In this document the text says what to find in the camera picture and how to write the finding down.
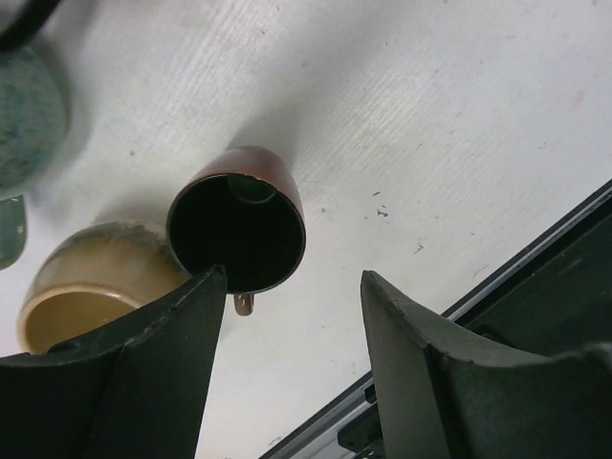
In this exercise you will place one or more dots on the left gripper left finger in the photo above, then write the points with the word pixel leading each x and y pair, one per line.
pixel 134 388

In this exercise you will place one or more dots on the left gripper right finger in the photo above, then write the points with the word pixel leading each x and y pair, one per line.
pixel 445 392

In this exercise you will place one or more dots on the beige round mug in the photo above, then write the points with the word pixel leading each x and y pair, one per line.
pixel 95 276

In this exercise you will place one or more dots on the small brown cup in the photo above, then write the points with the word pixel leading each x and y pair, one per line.
pixel 242 212

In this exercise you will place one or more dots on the green speckled mug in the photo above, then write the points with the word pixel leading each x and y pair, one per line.
pixel 34 123

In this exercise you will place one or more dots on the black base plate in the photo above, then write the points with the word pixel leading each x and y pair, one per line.
pixel 553 297

